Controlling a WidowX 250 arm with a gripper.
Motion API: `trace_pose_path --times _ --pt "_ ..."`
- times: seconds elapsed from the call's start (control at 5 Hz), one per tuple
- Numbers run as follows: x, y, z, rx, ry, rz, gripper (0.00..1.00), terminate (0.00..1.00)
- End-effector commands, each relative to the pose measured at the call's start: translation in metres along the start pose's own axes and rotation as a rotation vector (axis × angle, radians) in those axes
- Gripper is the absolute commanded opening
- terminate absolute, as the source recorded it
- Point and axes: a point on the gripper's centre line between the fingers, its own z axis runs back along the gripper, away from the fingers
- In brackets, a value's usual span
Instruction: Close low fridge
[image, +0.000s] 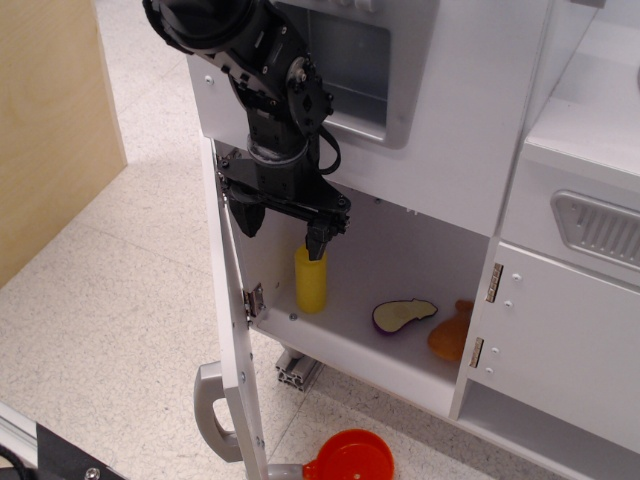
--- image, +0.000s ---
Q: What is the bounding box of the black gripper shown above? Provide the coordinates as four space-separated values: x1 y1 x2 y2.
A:
216 148 351 261

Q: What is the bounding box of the white low fridge door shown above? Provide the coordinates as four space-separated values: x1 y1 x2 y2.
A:
200 136 268 479

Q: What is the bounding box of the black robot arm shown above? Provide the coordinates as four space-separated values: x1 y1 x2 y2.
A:
143 1 350 261

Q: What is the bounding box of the yellow mustard bottle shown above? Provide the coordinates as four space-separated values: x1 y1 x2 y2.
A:
294 245 327 314

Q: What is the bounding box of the purple eggplant slice toy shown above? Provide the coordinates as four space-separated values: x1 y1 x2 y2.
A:
372 298 438 335

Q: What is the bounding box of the aluminium extrusion foot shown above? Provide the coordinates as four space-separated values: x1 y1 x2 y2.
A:
276 351 321 392

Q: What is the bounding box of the grey ice dispenser recess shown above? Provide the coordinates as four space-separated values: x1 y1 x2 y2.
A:
272 0 439 150

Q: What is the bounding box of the orange toy chicken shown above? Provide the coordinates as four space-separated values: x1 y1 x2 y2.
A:
427 300 474 361

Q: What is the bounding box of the white toy kitchen cabinet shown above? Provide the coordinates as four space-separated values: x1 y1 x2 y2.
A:
187 1 639 479

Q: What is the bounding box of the upper silver door hinge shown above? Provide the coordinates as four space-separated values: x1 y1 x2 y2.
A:
485 262 504 303

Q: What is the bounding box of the silver door hinge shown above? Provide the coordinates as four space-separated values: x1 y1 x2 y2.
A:
469 337 484 368
485 262 504 303

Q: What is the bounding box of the lower silver door hinge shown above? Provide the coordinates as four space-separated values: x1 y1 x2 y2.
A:
469 337 484 368

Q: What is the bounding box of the light wooden board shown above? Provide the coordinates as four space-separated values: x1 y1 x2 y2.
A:
1 1 126 284

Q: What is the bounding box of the white oven cabinet door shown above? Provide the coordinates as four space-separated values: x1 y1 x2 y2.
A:
469 244 639 451

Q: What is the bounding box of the grey oven vent panel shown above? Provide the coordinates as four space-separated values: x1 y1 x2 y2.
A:
550 190 639 271

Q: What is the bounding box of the grey fridge door handle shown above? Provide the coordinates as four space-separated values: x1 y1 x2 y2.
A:
193 361 243 463

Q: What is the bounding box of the orange pot with grey handle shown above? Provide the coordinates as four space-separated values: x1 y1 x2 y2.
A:
267 429 395 480

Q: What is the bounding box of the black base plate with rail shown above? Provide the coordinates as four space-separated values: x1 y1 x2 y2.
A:
1 402 125 480

